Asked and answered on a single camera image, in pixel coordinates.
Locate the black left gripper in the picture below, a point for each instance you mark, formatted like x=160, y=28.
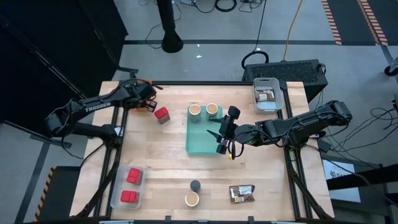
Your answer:
x=140, y=93

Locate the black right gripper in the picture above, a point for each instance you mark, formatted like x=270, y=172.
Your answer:
x=228, y=130

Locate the red block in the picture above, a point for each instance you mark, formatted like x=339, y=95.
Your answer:
x=134, y=175
x=161, y=112

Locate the paper cup with coffee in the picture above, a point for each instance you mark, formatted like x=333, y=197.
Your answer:
x=195, y=109

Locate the garlic powder jar purple label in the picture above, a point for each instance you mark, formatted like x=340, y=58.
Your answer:
x=195, y=185

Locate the cork lid jar barcode label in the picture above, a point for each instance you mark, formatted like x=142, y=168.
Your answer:
x=192, y=198

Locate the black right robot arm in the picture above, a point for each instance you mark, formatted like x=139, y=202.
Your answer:
x=311, y=121

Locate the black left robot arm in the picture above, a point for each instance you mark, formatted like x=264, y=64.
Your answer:
x=96, y=105

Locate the teal translucent plastic tray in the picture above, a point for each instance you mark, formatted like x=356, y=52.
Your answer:
x=199, y=140

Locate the black pole stand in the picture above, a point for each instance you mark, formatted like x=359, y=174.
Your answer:
x=169, y=31

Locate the black computer case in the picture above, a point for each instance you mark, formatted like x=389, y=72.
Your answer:
x=289, y=73

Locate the clear plastic bin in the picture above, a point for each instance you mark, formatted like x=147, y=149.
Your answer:
x=116, y=186

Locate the black curtain partition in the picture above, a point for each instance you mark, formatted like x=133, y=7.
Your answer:
x=46, y=46

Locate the white printed sign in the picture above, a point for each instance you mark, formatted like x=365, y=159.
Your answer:
x=339, y=183

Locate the black platform hazard stripe edge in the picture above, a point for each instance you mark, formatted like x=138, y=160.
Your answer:
x=62, y=196

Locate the black metal beam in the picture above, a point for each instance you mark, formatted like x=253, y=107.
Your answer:
x=373, y=175

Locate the black caster wheel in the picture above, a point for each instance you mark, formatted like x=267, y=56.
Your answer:
x=390, y=71

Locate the black aluminium table frame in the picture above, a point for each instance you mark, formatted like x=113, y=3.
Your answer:
x=217, y=83

